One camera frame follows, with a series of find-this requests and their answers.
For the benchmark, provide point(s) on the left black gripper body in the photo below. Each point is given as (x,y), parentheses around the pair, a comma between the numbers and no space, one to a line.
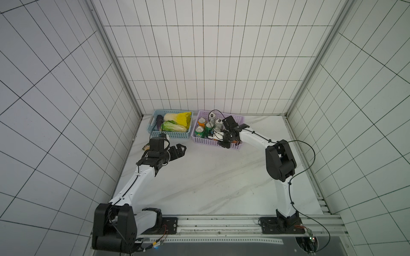
(165,155)

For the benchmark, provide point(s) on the green lettuce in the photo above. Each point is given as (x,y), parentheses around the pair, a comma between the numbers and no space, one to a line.
(171,126)

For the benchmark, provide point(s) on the silver slim can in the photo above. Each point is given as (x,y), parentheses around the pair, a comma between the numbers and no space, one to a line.
(219,124)
(212,117)

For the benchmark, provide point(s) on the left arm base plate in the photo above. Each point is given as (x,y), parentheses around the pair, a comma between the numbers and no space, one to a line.
(168,226)

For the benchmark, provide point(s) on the purple plastic basket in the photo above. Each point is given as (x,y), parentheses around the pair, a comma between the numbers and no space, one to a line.
(206,141)

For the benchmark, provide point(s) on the green sprite can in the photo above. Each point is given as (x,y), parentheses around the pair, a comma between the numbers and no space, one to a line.
(209,129)
(199,132)

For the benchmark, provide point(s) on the silver slim can back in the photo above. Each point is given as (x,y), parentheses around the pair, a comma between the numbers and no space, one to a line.
(212,117)

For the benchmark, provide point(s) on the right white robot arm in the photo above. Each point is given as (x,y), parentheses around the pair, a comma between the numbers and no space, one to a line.
(280,165)

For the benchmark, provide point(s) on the orange fanta can back left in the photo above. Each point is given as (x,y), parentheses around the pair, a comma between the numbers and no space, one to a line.
(202,122)

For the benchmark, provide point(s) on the dark purple eggplant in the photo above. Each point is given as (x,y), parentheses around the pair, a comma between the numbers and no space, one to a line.
(159,122)

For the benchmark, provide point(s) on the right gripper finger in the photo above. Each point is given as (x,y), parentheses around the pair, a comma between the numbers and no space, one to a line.
(225,144)
(242,126)

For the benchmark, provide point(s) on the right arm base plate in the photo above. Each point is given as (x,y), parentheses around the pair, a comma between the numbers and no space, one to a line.
(281,226)

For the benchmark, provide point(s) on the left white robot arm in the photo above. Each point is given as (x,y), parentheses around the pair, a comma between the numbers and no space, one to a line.
(117,228)

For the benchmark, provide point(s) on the aluminium mounting rail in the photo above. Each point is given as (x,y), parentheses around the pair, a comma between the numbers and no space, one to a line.
(245,228)

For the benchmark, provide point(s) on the yellow napa cabbage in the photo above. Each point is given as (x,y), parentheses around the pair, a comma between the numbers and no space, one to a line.
(183,119)

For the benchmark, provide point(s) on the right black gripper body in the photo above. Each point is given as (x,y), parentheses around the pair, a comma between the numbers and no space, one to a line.
(228,138)

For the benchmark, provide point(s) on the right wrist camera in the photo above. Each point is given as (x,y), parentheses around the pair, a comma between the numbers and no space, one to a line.
(229,123)

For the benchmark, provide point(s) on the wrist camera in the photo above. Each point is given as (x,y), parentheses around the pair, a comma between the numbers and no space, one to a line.
(229,123)
(158,144)

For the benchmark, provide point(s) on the blue plastic basket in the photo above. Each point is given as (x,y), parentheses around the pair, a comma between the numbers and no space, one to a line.
(151,129)

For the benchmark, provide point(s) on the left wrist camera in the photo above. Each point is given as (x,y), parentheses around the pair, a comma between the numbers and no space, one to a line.
(158,144)

